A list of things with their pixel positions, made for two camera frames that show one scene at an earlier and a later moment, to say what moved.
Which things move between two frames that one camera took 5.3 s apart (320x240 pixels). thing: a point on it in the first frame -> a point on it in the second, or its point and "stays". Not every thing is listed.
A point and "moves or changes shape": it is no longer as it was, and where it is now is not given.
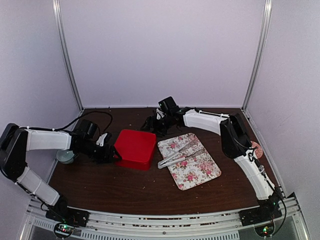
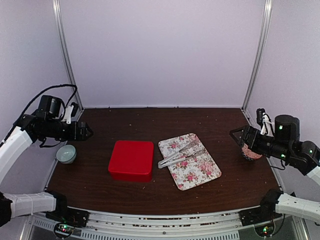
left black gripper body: [99, 155] -> [72, 135]
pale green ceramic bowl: [65, 157] stays
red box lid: [136, 146] moves or changes shape
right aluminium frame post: [265, 28] stays
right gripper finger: [153, 123] -> [237, 135]
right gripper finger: [146, 123] -> [239, 132]
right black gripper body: [164, 124] -> [259, 147]
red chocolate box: [132, 165] -> [131, 173]
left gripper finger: [115, 155] -> [88, 129]
